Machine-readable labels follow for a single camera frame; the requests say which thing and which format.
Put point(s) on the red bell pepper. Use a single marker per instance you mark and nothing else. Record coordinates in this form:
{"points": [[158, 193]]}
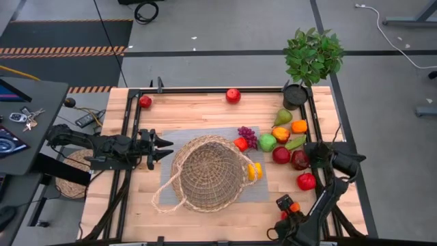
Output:
{"points": [[306, 181]]}

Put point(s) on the small dark red fruit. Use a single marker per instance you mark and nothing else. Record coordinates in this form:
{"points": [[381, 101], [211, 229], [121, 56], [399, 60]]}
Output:
{"points": [[145, 101]]}

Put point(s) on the black power strip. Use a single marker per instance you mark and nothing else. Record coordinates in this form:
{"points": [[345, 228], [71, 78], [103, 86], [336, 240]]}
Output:
{"points": [[88, 119]]}

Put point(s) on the black metal table frame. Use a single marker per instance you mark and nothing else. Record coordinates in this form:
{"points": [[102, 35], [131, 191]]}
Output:
{"points": [[205, 90]]}

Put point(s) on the green apple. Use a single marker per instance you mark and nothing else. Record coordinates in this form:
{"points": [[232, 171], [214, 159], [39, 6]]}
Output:
{"points": [[267, 142]]}

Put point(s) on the red apple with yellow patch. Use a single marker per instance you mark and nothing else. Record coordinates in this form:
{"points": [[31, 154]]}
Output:
{"points": [[233, 96]]}

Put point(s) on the grey table leg frame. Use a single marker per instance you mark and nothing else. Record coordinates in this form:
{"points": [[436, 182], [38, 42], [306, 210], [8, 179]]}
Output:
{"points": [[409, 22]]}

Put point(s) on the yellow bell pepper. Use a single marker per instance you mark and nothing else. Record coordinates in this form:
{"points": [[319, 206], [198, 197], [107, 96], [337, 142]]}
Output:
{"points": [[255, 171]]}

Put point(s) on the grey woven placemat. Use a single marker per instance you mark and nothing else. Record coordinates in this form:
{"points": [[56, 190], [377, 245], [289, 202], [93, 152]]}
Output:
{"points": [[177, 135]]}

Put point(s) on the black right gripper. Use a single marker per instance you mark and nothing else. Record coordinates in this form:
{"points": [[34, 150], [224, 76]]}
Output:
{"points": [[290, 227]]}

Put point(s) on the dark red apple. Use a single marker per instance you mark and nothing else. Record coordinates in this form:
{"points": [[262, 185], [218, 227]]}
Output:
{"points": [[299, 160]]}

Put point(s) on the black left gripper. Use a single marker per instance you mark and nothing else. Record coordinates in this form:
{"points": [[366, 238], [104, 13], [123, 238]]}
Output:
{"points": [[150, 150]]}

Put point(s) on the yellow red mango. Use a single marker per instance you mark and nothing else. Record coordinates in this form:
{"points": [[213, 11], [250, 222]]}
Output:
{"points": [[281, 134]]}

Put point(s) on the bunch of keys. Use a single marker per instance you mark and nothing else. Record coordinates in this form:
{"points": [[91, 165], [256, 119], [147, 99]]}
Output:
{"points": [[32, 121]]}

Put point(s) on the black desk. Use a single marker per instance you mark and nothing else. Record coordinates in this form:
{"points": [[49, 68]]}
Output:
{"points": [[41, 102]]}

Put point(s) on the dark grey desk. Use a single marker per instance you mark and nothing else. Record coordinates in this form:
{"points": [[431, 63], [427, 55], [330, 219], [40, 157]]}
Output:
{"points": [[13, 198]]}

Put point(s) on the dark tablet with blue circle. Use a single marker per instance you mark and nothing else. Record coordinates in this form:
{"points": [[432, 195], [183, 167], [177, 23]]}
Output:
{"points": [[10, 143]]}

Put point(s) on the small orange red fruit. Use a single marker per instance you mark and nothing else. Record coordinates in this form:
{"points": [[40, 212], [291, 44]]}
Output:
{"points": [[295, 207]]}

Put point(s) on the laptop screen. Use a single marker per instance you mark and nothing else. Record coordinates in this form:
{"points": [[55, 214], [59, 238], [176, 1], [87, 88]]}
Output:
{"points": [[10, 94]]}

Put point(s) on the green plant in black pot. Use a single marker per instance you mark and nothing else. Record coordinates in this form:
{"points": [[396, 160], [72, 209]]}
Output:
{"points": [[312, 56]]}

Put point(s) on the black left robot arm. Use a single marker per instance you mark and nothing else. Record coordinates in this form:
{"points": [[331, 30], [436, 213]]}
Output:
{"points": [[109, 147]]}

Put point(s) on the grey car key fob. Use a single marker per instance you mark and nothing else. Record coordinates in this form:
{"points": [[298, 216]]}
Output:
{"points": [[17, 117]]}

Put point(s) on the round woven straw mat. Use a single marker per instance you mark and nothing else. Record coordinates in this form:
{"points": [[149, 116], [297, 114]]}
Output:
{"points": [[73, 189]]}

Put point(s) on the bright red apple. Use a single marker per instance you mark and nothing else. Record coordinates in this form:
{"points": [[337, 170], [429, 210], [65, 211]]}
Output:
{"points": [[281, 155]]}

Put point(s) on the black hazard striped floor mat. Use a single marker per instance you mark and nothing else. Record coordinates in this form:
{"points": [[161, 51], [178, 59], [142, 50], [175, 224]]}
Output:
{"points": [[51, 34]]}

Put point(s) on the purple grape bunch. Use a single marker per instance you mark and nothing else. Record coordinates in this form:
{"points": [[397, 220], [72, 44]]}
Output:
{"points": [[247, 133]]}

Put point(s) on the green pear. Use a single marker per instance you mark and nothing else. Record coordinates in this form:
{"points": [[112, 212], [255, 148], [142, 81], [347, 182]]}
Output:
{"points": [[283, 118]]}

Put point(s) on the small red tomato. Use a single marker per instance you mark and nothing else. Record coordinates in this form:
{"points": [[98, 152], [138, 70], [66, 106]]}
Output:
{"points": [[240, 144]]}

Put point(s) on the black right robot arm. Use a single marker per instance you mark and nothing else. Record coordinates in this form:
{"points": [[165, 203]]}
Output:
{"points": [[327, 201]]}

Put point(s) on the black frame clamp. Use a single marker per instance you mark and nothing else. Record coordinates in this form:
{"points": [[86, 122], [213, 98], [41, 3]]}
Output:
{"points": [[160, 83]]}

